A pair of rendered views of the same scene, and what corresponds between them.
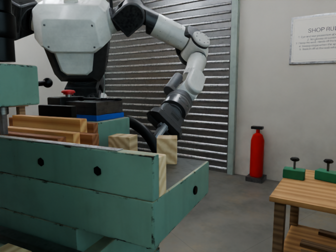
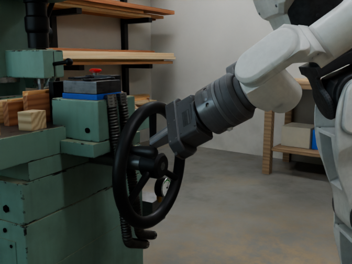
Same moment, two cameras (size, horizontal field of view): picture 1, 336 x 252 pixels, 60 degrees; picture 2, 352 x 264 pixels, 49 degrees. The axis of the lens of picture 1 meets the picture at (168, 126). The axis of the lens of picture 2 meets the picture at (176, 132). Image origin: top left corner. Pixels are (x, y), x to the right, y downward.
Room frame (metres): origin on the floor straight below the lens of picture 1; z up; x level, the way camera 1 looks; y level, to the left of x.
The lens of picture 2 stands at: (0.89, -0.72, 1.05)
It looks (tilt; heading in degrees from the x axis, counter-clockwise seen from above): 11 degrees down; 92
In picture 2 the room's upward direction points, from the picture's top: straight up
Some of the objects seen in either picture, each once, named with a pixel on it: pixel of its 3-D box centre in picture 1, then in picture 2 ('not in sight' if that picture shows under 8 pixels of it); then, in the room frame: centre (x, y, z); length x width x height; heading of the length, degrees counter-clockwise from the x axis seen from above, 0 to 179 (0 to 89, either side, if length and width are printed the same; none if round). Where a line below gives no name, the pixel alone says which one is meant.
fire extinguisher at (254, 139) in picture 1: (257, 153); not in sight; (3.11, -0.97, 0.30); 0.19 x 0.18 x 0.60; 147
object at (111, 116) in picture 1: (86, 106); (96, 85); (0.67, 0.19, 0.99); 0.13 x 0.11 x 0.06; 64
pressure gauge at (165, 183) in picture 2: not in sight; (162, 189); (0.80, 0.43, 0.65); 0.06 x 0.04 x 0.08; 64
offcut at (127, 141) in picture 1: (123, 145); (32, 120); (0.56, 0.09, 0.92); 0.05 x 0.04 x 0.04; 71
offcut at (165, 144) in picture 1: (167, 149); not in sight; (0.50, 0.00, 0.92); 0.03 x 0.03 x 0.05; 87
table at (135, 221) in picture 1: (62, 165); (68, 131); (0.59, 0.22, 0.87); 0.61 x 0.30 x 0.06; 64
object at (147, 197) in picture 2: not in sight; (143, 207); (0.74, 0.46, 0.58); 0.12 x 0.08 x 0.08; 154
